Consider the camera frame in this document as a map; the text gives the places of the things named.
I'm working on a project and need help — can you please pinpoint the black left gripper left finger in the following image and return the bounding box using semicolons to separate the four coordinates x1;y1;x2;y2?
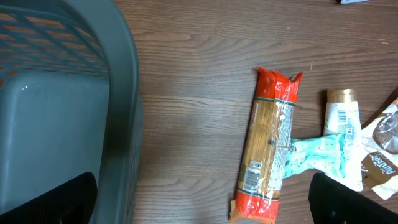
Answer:
1;172;98;224

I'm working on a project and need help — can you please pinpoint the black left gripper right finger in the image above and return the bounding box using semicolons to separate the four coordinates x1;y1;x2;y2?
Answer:
308;172;397;224

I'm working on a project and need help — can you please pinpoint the teal snack packet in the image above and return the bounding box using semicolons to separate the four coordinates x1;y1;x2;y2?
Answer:
284;134;345;179

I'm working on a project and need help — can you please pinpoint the beige paper pouch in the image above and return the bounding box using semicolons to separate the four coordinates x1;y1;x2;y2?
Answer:
361;100;397;200

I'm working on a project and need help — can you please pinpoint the red and clear snack package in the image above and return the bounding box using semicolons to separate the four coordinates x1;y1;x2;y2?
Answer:
229;67;303;223

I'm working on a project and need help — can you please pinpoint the white tube with gold cap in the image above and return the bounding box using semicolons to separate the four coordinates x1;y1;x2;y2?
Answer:
323;89;363;192

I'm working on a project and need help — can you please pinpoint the white barcode scanner stand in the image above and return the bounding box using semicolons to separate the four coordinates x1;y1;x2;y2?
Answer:
337;0;369;4

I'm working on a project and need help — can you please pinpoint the grey plastic mesh basket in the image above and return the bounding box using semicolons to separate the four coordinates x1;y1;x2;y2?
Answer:
1;0;144;223

